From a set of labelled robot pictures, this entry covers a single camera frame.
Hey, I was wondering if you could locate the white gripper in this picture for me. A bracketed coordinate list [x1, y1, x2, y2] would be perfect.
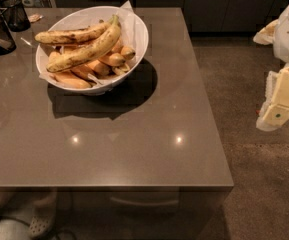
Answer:
[253, 5, 289, 131]

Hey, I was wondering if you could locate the small orange banana front left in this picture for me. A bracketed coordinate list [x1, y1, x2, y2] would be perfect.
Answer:
[54, 71, 91, 89]

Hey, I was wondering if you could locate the small orange banana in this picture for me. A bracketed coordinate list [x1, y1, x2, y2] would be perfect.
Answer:
[54, 71, 91, 89]
[87, 60, 110, 76]
[99, 53, 126, 67]

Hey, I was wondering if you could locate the large spotted front banana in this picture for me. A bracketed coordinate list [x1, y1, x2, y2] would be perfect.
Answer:
[46, 15, 121, 73]

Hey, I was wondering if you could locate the small orange banana right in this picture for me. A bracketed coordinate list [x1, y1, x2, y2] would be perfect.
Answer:
[99, 53, 126, 67]

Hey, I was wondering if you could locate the small orange banana centre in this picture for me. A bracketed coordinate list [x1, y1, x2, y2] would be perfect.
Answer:
[87, 60, 110, 76]

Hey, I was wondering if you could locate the small wrapper on table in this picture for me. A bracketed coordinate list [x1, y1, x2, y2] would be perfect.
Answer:
[28, 13, 43, 23]

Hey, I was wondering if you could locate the large spotted back banana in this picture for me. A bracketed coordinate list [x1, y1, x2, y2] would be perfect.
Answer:
[35, 22, 110, 45]

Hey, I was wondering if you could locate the black mesh pen cup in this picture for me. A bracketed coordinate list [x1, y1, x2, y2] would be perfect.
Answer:
[0, 0, 31, 32]

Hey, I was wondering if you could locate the large spotted banana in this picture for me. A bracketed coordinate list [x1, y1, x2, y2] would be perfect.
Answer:
[35, 22, 110, 45]
[46, 15, 121, 73]

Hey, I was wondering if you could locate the white paper bowl liner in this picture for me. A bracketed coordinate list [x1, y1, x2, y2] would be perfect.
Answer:
[38, 0, 138, 87]

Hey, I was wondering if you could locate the dark cabinet drawer handle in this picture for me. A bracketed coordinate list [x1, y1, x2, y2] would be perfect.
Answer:
[110, 197, 179, 208]

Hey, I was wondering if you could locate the white perforated clog shoe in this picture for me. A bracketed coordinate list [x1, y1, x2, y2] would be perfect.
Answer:
[29, 189, 57, 239]

